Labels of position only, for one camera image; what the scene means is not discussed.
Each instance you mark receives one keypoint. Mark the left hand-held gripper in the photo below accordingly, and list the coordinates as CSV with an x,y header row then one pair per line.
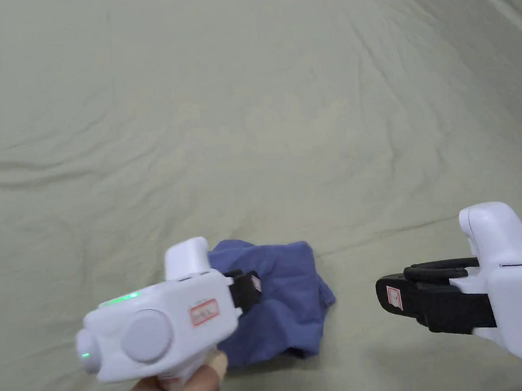
x,y
171,315

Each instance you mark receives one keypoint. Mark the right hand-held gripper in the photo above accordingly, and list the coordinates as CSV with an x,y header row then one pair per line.
x,y
513,302

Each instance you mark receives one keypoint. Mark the dark blue shirt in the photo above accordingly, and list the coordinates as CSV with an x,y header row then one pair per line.
x,y
287,301

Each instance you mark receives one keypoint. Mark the bed with pale green sheet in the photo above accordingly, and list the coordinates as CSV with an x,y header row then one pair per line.
x,y
236,116

